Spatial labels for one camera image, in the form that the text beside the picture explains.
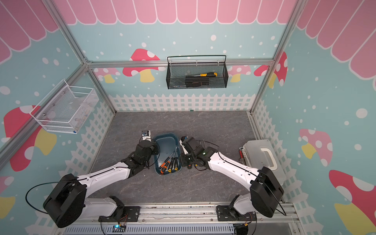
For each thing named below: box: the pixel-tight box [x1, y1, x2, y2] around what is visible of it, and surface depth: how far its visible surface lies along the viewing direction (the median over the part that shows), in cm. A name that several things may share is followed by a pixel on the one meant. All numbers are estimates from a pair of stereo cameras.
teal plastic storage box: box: [153, 132, 183, 176], surface depth 93 cm
